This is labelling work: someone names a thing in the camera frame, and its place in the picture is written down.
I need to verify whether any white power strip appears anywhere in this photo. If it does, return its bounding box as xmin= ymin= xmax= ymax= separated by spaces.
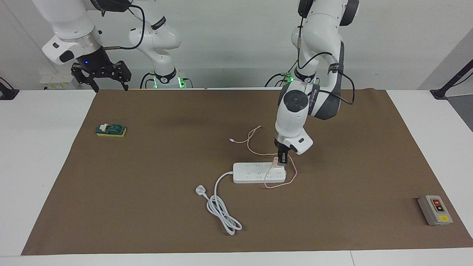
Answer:
xmin=232 ymin=162 xmax=287 ymax=184

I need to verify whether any brown table mat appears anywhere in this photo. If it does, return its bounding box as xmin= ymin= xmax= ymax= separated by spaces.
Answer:
xmin=21 ymin=89 xmax=473 ymax=255

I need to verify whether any green knife switch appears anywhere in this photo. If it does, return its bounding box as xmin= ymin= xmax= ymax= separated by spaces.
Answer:
xmin=95 ymin=123 xmax=127 ymax=137

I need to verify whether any black table clamp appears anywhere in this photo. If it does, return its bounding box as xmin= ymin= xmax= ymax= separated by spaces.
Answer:
xmin=0 ymin=77 xmax=20 ymax=100

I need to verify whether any grey on-off switch box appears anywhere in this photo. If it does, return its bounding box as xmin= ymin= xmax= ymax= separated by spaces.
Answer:
xmin=418 ymin=195 xmax=453 ymax=226

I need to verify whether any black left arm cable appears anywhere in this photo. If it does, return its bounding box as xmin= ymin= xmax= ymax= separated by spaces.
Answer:
xmin=295 ymin=18 xmax=356 ymax=106

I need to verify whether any pink charging cable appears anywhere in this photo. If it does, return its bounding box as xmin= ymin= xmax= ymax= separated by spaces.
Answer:
xmin=229 ymin=126 xmax=298 ymax=189

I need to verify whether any black base cable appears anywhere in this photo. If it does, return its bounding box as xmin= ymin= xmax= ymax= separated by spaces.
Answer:
xmin=140 ymin=72 xmax=156 ymax=89
xmin=264 ymin=57 xmax=300 ymax=88

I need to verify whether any white wall socket box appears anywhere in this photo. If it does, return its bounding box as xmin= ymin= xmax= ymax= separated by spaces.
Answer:
xmin=40 ymin=72 xmax=80 ymax=90

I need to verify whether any white power cord with plug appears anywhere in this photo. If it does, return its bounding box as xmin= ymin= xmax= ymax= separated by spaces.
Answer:
xmin=195 ymin=171 xmax=243 ymax=236

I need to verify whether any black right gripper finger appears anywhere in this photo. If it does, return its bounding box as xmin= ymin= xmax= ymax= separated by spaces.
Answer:
xmin=115 ymin=61 xmax=132 ymax=91
xmin=71 ymin=64 xmax=99 ymax=93

